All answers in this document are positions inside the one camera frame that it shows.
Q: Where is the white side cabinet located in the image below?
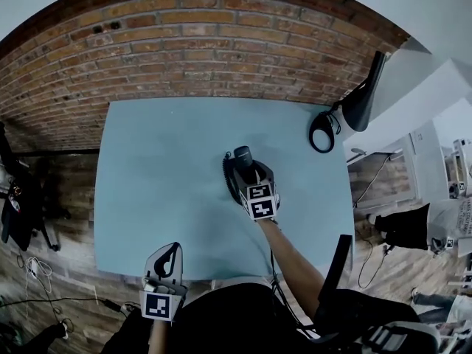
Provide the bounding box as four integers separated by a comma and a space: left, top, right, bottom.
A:
344, 138, 449, 210

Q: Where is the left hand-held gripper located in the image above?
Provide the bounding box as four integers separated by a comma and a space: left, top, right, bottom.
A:
139, 241, 190, 322

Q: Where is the person's black shirt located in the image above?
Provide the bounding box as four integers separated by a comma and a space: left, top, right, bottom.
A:
98, 281, 320, 354

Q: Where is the grey striped bag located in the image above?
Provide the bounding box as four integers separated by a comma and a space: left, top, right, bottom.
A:
359, 321, 440, 354

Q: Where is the person's left forearm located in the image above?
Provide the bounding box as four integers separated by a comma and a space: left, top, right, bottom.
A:
147, 317, 173, 354

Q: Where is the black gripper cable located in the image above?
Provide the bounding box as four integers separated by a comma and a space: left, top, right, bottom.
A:
269, 248, 281, 291

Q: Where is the black office chair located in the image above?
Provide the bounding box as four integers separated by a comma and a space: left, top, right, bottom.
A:
309, 233, 442, 354
0, 122, 72, 253

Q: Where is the black power adapter cable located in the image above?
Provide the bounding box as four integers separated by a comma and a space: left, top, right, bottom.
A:
0, 296, 125, 312

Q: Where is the person's right forearm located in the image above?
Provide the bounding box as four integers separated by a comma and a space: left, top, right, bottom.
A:
255, 218, 328, 320

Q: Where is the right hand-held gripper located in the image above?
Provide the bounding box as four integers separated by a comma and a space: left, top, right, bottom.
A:
232, 162, 281, 222

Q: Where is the black desk lamp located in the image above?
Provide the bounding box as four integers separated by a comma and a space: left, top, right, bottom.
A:
308, 50, 387, 154

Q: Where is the black handheld device with strap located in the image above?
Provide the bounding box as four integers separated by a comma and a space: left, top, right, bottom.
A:
222, 150, 244, 204
232, 145, 256, 178

